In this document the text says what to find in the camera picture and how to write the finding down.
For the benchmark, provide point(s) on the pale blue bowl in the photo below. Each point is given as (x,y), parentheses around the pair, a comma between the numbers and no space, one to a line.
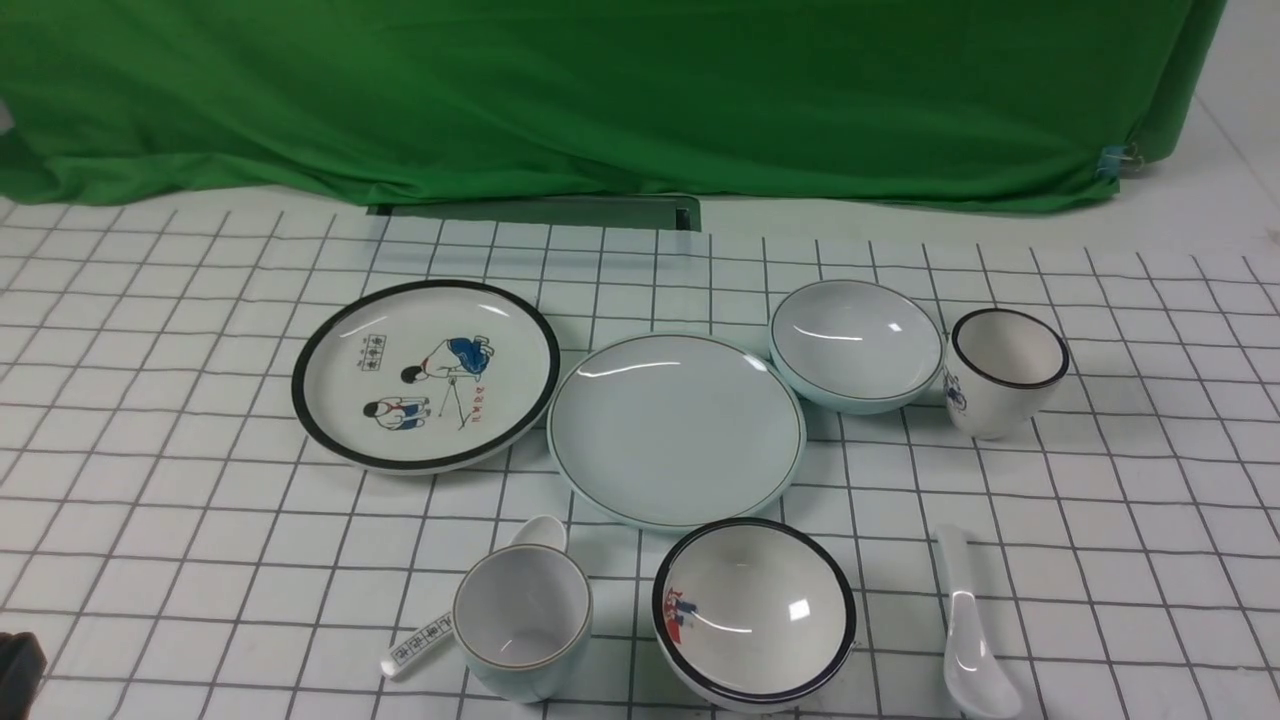
(855,347)

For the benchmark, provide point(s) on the pale blue cup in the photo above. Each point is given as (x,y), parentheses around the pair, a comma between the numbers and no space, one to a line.
(522,618)

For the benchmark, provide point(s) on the plain white spoon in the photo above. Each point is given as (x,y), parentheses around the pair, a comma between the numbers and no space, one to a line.
(975,679)

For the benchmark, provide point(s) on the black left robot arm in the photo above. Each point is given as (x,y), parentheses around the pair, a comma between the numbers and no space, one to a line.
(23,663)

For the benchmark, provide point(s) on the pale blue plain plate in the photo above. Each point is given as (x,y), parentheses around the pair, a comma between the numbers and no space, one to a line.
(671,431)

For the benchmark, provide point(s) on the white spoon with label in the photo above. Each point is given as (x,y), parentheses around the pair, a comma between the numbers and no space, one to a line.
(543,530)

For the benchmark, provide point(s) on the black-rimmed illustrated plate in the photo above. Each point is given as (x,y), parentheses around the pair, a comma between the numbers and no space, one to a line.
(426,377)

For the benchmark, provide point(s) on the black-rimmed white bowl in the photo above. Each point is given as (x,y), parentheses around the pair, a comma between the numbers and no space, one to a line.
(752,615)

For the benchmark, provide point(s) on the green backdrop cloth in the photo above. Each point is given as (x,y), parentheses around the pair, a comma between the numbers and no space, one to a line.
(995,106)

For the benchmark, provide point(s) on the white black-rimmed bicycle cup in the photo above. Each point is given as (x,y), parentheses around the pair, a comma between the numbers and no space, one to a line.
(1001,366)

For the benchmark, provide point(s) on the blue binder clip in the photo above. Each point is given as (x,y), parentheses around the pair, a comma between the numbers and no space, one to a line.
(1118,161)

